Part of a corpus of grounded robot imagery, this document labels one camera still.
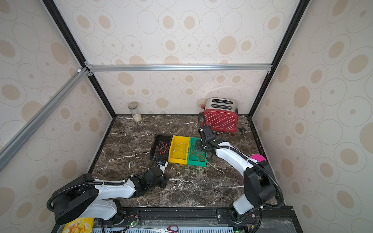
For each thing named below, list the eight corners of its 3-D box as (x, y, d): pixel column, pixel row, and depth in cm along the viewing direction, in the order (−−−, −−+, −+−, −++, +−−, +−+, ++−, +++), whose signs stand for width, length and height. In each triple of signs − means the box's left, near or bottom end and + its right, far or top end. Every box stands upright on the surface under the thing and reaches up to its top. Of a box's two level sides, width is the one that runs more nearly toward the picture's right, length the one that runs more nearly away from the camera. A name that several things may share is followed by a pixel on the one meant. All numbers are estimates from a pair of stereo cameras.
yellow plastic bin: (168, 163, 95) (167, 158, 89) (174, 137, 109) (173, 131, 103) (186, 165, 94) (186, 160, 88) (189, 138, 108) (189, 132, 102)
